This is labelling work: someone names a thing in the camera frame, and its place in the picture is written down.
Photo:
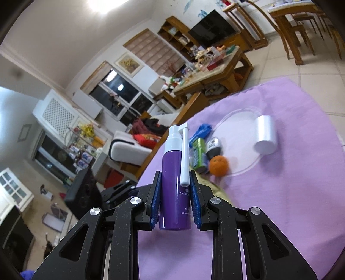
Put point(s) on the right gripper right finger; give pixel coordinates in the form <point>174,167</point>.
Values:
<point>246,243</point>

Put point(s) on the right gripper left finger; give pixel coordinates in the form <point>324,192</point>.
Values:
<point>105,242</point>

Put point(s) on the purple spray bottle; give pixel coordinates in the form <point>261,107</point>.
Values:
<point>175,180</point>

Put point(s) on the beige paper wrapper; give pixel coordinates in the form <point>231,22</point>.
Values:
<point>217,191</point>

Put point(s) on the orange fruit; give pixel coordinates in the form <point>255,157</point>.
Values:
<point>218,166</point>

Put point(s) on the white plastic cup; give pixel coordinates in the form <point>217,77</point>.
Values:
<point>266,135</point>

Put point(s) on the white sofa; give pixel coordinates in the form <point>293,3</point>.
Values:
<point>124,148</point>

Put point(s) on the red cushion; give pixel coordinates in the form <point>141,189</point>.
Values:
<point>147,140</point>

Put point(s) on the green gum container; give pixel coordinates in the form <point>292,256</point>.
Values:
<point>199,157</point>

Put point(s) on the small dark can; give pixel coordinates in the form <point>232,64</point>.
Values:
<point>213,148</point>

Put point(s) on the wooden bookshelf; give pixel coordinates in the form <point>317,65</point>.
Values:
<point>177,35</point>

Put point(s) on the wooden coffee table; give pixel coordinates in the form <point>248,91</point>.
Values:
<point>227,78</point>

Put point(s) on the black television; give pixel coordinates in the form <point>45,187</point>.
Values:
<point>212,29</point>

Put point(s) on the wooden plant stand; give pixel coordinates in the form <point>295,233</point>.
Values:
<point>249,35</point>

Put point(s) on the wooden dining table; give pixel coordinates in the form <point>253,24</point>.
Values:
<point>288,16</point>

